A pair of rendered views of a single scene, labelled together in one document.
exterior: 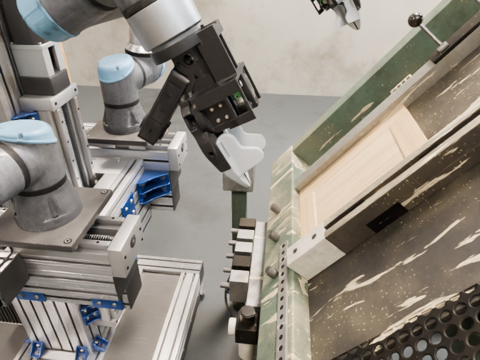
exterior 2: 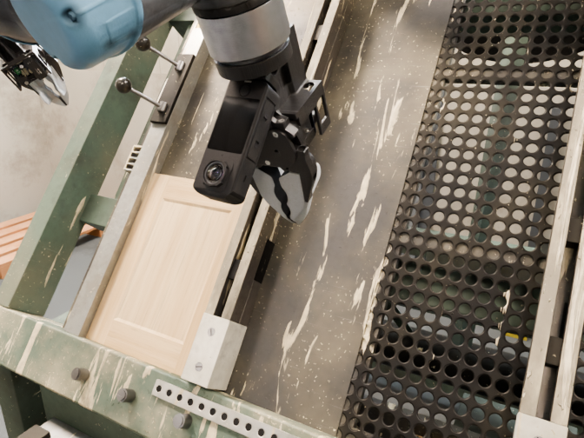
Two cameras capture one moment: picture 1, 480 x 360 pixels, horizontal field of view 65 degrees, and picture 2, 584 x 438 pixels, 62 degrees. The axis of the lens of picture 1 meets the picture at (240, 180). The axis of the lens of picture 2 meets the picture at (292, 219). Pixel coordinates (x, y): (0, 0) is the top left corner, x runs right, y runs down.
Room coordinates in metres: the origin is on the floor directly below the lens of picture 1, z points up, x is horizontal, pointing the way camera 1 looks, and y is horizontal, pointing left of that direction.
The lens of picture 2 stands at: (0.24, 0.49, 1.51)
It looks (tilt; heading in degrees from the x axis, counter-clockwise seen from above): 20 degrees down; 292
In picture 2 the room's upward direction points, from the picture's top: straight up
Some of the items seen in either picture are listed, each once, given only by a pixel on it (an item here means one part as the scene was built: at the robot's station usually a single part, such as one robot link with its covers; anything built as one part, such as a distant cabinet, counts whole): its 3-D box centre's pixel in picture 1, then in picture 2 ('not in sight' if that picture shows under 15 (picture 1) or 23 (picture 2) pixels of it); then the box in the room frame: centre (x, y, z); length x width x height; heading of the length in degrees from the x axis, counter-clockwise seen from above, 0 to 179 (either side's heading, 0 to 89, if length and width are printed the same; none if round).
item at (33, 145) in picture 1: (26, 152); not in sight; (0.72, 0.46, 1.20); 0.13 x 0.12 x 0.14; 160
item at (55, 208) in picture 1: (44, 194); not in sight; (0.73, 0.46, 1.09); 0.15 x 0.15 x 0.10
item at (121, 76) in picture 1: (118, 78); not in sight; (1.23, 0.40, 1.20); 0.13 x 0.12 x 0.14; 157
